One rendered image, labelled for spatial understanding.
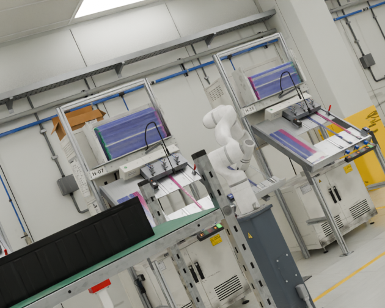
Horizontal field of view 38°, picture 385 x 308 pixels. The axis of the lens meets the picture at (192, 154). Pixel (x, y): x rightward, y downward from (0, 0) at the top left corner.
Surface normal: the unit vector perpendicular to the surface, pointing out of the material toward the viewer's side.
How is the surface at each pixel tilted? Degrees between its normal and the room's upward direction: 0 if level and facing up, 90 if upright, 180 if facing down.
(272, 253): 90
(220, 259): 90
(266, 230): 90
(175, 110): 90
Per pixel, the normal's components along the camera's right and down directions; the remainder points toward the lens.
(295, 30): -0.81, 0.35
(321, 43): 0.42, -0.22
